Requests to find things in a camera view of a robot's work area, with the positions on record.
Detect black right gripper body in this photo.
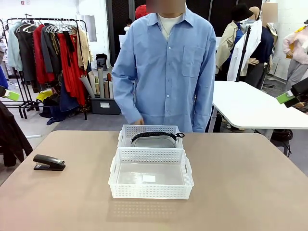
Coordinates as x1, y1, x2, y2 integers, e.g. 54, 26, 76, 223
290, 82, 308, 97

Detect black stapler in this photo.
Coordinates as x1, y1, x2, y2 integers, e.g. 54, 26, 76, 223
33, 154, 66, 172

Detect grey zippered pencil pouch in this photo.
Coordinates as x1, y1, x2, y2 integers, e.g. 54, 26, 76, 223
131, 131, 185, 149

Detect person's right forearm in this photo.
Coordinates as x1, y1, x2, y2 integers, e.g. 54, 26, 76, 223
112, 72, 142, 123

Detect person's left forearm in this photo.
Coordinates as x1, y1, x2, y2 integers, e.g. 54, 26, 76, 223
192, 79, 215, 133

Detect blue fabric item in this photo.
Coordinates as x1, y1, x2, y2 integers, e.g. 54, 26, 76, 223
0, 66, 9, 89

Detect yellow bag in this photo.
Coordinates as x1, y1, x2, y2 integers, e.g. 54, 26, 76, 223
36, 90, 53, 102

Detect black bag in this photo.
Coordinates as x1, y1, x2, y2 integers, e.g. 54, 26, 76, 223
270, 129, 294, 142

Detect white table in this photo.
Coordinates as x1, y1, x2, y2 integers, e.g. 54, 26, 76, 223
211, 80, 308, 130

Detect person in pink sweater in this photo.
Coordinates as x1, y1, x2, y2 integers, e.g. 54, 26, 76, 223
282, 20, 308, 89

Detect dark grey coat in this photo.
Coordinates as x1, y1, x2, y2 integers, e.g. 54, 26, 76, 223
15, 28, 37, 82

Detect black jacket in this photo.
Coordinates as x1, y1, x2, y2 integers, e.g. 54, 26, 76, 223
0, 101, 34, 167

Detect pale mint fluffy coat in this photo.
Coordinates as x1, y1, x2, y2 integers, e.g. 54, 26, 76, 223
7, 21, 24, 72

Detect red jacket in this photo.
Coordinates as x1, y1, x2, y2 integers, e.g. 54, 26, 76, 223
33, 24, 56, 85

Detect mannequin with navy top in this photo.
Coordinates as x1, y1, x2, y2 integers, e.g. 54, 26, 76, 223
245, 2, 279, 90

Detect blue denim garment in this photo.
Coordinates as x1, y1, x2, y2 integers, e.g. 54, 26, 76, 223
47, 74, 80, 125

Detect grey jacket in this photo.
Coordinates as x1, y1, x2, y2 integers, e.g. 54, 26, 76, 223
40, 25, 62, 74

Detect black tripod pole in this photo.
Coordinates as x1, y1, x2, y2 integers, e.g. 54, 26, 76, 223
235, 25, 252, 83

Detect white shirt on mannequin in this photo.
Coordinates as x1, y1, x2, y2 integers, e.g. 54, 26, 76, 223
227, 19, 262, 82

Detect red dress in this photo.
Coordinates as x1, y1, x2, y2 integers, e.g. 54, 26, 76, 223
57, 32, 86, 105

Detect slanted grey paper roll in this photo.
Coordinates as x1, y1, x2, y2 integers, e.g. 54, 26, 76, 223
79, 74, 96, 98

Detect mannequin with beige trench coat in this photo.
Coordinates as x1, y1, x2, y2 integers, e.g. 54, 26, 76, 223
215, 20, 246, 81

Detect black scarf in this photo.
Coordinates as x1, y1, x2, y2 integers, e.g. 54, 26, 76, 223
63, 30, 75, 67

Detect beige paper roll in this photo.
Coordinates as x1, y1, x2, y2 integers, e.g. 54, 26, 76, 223
88, 71, 97, 96

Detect black clothes rack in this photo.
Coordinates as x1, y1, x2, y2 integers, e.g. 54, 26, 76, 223
0, 18, 89, 120

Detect beige blouse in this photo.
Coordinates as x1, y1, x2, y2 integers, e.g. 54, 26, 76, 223
77, 28, 93, 71

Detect tall grey cardboard tube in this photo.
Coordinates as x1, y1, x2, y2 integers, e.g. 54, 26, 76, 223
97, 67, 105, 99

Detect grey storage bin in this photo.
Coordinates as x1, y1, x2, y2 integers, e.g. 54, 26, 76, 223
90, 97, 122, 115

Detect black office chair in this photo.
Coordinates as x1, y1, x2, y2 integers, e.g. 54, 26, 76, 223
95, 53, 108, 71

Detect black bucket hat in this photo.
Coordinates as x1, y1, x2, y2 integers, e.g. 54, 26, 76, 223
231, 3, 255, 21

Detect person in blue shirt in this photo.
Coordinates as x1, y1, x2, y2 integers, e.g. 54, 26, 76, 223
112, 4, 217, 133

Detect dark-haired person in white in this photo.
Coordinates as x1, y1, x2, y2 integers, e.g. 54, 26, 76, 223
124, 18, 133, 36

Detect white perforated plastic basket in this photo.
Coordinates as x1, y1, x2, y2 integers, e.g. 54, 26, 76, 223
108, 148, 195, 200
117, 124, 184, 150

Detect red hat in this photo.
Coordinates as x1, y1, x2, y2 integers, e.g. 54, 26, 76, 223
135, 5, 150, 19

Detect silver wall panel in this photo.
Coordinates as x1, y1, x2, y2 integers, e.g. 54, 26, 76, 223
79, 14, 97, 42

